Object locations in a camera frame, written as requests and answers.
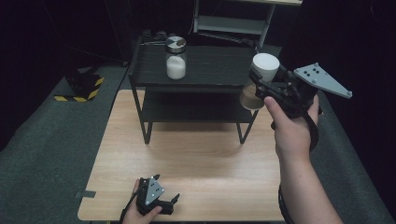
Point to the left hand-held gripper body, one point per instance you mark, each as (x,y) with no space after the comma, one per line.
(151,194)

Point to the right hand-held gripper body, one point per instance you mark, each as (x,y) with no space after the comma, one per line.
(299,90)

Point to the white cup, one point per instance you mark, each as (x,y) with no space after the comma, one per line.
(263,70)

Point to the black two-tier rack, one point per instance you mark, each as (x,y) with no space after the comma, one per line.
(202,65)

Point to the glass jar with white powder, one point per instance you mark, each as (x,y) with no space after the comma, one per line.
(176,63)

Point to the person's left hand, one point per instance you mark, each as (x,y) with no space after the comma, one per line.
(137,214)

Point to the person's right hand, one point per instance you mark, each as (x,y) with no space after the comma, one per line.
(291,133)

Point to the white metal shelf stand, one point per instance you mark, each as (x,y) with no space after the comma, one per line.
(236,20)

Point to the grey tape strip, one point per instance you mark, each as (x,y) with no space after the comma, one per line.
(85,194)

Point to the black wristband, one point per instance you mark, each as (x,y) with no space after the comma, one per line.
(284,205)

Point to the yellow black striped block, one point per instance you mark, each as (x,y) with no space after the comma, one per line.
(81,87)

